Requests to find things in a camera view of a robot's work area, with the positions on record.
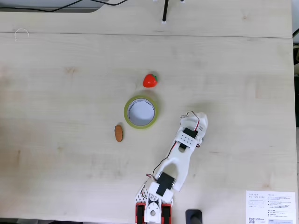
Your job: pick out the red toy strawberry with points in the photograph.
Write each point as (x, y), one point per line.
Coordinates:
(150, 81)

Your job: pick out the clear packing tape roll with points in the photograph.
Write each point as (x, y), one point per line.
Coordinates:
(127, 116)

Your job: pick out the brown toy bread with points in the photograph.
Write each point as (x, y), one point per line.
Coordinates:
(119, 133)

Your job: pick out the red table clamp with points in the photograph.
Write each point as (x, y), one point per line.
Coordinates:
(140, 213)
(167, 213)

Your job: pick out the black clamp pole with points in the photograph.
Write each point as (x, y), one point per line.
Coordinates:
(193, 217)

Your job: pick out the white printed paper sheet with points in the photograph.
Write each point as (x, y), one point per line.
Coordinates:
(271, 207)

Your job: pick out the grey board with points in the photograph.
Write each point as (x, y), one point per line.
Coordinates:
(35, 3)

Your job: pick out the thin black camera stand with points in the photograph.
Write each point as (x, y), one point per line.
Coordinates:
(165, 11)

